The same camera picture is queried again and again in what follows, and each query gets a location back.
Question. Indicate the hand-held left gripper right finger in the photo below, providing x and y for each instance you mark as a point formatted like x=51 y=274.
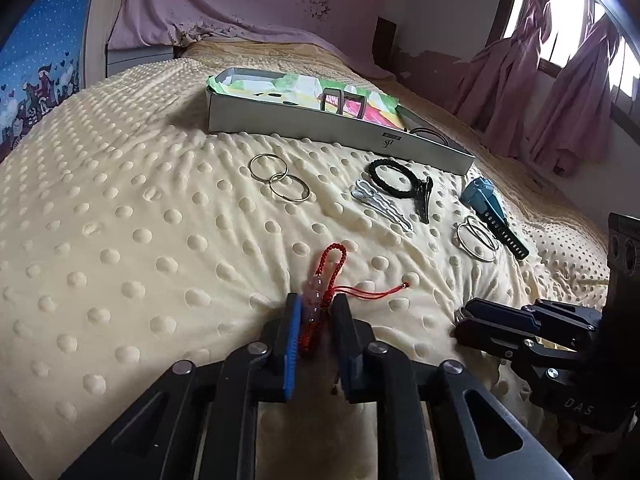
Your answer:
x=350 y=360

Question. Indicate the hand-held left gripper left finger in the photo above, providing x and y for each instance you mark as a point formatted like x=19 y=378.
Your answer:
x=292 y=355

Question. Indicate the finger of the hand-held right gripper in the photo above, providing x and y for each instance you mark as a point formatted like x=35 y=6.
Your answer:
x=490 y=337
x=500 y=310

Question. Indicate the black hair clip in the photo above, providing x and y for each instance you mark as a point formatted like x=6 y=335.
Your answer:
x=422 y=205

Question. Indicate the grey shallow box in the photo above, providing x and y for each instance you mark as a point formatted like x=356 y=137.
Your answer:
x=300 y=127

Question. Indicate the silver hair clip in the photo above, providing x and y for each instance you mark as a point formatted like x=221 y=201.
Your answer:
x=385 y=200
x=370 y=202

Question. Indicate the cream dotted blanket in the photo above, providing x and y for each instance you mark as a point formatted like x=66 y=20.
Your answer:
x=150 y=235

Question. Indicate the pink curtain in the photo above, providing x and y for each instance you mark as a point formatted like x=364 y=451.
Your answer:
x=505 y=75
x=580 y=100

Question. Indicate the colourful printed paper liner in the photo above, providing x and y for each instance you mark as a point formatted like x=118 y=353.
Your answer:
x=280 y=92

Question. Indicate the grey metal buckle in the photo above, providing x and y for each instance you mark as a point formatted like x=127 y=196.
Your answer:
x=345 y=91

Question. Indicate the dark wooden board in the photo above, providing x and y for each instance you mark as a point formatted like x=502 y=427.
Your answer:
x=385 y=45

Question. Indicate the tan bedspread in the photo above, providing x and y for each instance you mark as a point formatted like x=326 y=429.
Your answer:
x=300 y=55

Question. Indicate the window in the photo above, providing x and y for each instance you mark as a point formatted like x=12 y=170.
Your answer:
x=570 y=5

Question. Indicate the grey headboard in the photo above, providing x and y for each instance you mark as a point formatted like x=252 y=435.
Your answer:
x=140 y=57

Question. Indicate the pink hanging cloth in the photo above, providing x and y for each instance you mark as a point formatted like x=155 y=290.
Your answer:
x=250 y=0

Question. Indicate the blue dotted wardrobe cover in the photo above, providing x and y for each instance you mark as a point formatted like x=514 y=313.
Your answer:
x=45 y=45

